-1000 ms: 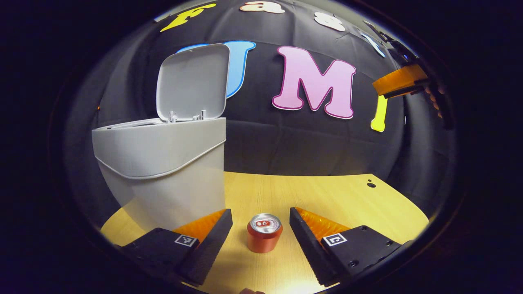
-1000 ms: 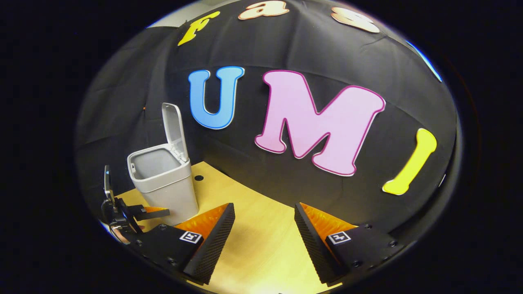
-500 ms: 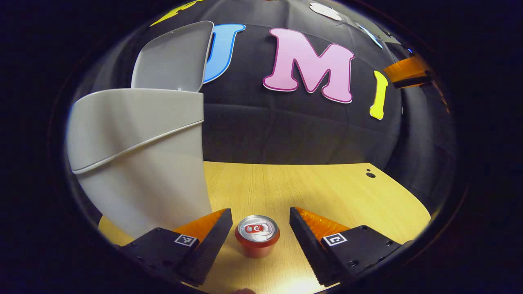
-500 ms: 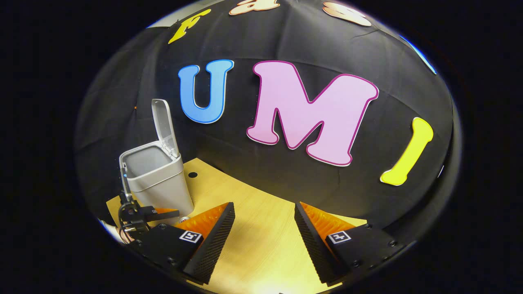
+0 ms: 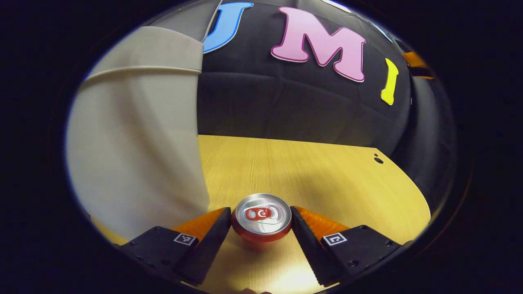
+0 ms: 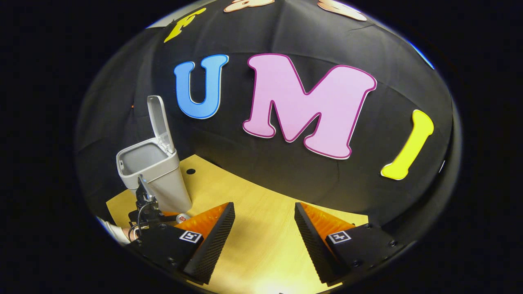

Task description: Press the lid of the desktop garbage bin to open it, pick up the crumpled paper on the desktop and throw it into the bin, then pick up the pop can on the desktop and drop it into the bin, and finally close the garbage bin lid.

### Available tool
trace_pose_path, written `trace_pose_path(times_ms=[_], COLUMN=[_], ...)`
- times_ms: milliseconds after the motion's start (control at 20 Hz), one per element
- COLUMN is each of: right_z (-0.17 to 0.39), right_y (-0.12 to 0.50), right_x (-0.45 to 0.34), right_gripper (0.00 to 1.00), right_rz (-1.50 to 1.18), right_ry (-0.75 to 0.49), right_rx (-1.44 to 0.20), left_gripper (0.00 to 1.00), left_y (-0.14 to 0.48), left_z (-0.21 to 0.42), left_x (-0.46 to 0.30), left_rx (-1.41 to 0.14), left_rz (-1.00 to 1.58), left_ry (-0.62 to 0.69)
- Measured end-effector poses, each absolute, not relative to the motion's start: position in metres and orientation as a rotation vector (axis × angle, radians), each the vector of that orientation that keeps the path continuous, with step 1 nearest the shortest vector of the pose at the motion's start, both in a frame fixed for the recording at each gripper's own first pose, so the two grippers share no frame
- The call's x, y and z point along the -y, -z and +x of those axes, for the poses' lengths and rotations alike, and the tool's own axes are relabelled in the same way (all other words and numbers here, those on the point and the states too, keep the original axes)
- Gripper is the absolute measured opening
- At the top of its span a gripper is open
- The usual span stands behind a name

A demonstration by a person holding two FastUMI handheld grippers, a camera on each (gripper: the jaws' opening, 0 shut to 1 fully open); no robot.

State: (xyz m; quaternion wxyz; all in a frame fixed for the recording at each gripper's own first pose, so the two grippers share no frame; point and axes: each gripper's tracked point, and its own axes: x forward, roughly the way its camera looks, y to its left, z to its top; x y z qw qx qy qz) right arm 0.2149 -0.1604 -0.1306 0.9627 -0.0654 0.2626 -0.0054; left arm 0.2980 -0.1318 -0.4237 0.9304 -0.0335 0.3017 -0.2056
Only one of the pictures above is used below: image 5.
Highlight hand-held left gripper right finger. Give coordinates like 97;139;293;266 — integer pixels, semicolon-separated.
289;205;409;287

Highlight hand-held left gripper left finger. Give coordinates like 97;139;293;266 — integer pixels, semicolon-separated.
118;207;232;285

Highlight red pop can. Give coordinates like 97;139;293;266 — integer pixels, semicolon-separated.
231;193;293;244

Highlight white desktop garbage bin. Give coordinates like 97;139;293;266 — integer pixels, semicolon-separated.
66;0;223;241

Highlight wooden desktop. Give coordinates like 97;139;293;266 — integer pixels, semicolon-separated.
92;135;431;294

